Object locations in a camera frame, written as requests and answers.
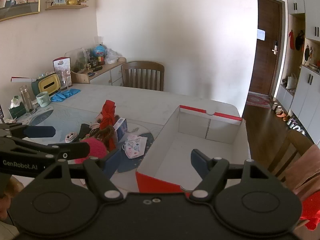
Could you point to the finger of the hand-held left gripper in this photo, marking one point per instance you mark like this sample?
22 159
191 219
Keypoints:
40 131
70 151

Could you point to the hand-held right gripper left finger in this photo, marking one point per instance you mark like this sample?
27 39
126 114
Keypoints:
112 163

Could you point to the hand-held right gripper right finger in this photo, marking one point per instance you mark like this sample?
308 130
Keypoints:
198 158

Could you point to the red plush fruit ball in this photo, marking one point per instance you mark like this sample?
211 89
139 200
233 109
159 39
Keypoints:
97 147

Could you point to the white red cardboard box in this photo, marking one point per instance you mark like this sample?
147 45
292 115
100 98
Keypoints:
190 135

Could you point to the small blue white box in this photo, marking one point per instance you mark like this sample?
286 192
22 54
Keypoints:
121 127

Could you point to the blue printed table mat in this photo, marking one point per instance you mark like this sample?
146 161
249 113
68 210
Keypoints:
41 117

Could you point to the patterned face mask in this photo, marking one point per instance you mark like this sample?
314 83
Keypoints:
133 147

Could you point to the green mug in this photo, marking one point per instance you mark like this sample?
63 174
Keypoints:
42 100

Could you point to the green tissue pack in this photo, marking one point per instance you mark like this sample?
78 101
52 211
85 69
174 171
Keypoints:
16 108

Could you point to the clear glass bottle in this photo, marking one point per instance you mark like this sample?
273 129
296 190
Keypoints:
27 100

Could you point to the blue gloves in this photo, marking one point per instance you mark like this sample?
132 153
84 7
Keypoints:
65 95

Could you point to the green yellow tissue box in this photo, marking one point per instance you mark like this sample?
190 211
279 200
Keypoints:
47 85

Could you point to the red knotted cloth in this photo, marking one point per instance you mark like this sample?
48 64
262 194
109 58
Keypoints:
108 115

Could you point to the red white rolled paper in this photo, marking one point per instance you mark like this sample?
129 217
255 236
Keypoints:
22 80

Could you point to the red white printed carton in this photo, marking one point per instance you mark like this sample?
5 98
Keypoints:
62 66

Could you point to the clear plastic tank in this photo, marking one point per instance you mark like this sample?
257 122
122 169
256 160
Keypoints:
77 60

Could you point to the red patterned rug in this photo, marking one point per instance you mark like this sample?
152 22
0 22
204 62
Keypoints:
258 100

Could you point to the wooden white sideboard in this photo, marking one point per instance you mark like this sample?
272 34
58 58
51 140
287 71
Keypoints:
107 73

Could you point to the wooden dining chair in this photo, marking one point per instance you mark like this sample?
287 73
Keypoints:
142 76

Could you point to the wooden chair with scarf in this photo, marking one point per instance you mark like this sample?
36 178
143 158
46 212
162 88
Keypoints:
295 145

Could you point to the blue globe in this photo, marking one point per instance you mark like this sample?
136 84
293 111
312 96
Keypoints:
100 51

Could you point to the black white patterned slippers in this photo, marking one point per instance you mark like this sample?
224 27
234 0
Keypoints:
296 127

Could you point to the clear plastic bag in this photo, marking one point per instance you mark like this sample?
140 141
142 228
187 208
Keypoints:
112 56

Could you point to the pink fringed scarf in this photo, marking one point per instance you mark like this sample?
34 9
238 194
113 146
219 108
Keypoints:
305 167

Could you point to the brown wooden door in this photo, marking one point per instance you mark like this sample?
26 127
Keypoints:
268 62

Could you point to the white tote bag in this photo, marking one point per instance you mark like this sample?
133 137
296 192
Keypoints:
291 82

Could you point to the white hallway cabinet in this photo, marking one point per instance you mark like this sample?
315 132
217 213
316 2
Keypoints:
306 95

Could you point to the wooden wall shelf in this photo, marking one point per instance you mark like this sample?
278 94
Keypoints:
66 6

